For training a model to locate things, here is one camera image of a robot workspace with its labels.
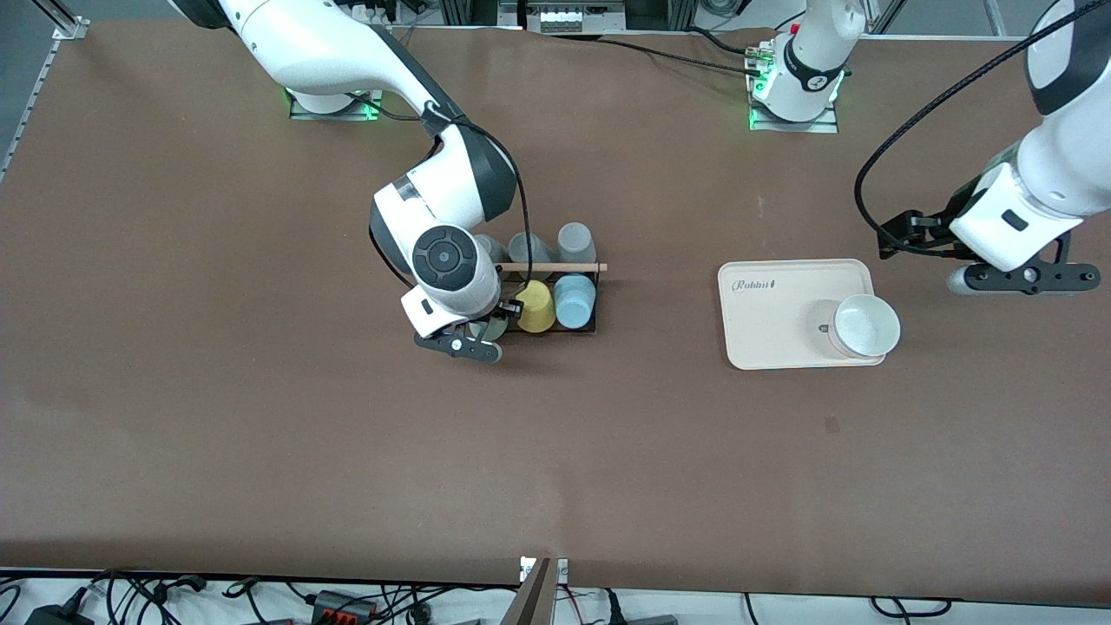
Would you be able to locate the white post bracket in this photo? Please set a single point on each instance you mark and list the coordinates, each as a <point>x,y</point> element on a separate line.
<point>562,569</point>

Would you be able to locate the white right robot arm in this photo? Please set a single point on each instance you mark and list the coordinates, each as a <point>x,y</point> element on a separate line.
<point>347,52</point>

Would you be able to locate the grey power strip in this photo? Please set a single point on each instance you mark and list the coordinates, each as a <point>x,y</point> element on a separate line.
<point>573,16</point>

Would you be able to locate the grey cup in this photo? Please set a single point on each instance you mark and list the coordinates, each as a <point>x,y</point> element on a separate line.
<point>575,239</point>
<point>491,250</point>
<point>526,250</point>

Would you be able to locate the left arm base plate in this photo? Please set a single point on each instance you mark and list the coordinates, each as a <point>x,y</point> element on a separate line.
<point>825,127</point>

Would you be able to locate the cream plastic tray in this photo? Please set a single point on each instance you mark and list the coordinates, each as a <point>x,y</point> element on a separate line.
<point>781,304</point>

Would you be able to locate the pale green cup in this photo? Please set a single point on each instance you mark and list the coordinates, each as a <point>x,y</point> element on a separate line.
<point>493,328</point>

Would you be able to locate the black power adapter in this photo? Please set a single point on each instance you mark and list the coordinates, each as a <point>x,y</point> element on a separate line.
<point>61,612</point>

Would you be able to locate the black orange connector block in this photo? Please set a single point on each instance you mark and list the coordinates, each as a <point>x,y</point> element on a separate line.
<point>345,605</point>

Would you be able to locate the aluminium table edge rail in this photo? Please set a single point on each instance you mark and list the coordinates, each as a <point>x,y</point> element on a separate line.
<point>30,95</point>

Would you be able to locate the wooden camera post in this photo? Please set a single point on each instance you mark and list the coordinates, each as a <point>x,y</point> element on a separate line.
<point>531,599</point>

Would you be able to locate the aluminium corner profile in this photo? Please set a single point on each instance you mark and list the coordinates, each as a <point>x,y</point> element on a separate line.
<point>71,28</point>

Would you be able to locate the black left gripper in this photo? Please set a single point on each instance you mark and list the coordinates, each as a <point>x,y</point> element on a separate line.
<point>930,233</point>

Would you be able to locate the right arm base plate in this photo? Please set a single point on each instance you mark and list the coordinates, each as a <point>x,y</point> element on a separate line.
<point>299,115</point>

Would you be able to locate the white bowl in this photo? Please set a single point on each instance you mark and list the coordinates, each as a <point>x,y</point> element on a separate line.
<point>864,325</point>

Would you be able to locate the yellow cup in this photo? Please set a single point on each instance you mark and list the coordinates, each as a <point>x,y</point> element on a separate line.
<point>536,311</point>

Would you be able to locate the light blue cup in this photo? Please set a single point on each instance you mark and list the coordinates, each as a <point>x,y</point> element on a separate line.
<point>575,302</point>

